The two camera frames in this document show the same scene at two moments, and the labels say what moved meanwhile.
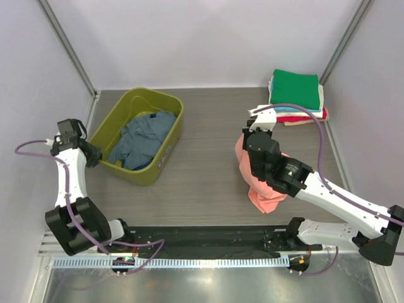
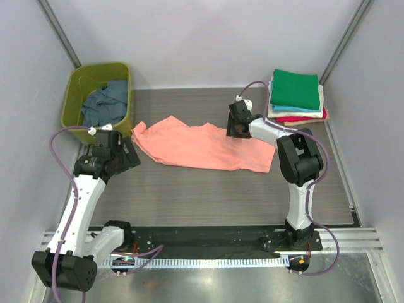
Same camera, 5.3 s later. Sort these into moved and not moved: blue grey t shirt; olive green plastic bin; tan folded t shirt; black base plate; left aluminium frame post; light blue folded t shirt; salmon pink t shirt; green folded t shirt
Moved: olive green plastic bin; salmon pink t shirt; blue grey t shirt
Not moved: black base plate; light blue folded t shirt; left aluminium frame post; tan folded t shirt; green folded t shirt
